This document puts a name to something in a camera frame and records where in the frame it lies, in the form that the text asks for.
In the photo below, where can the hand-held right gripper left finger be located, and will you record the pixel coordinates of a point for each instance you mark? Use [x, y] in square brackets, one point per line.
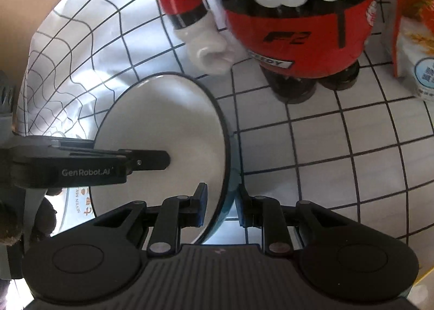
[202, 202]

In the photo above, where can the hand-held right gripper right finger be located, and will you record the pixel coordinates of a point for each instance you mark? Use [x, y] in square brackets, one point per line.
[243, 209]

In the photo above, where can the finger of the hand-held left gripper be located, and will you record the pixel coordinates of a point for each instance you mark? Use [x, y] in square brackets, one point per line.
[152, 161]
[74, 144]

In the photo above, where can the blue bowl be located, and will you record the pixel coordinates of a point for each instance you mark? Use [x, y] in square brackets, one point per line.
[162, 120]

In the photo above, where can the small white printed bowl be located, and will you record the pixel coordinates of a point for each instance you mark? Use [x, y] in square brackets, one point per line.
[76, 212]

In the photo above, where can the person's left hand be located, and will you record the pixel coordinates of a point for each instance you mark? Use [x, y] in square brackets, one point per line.
[44, 217]

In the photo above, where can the white checked tablecloth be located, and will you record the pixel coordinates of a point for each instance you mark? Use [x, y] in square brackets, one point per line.
[339, 144]

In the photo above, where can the red cereal bag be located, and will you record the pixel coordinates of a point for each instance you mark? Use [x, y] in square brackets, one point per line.
[417, 42]

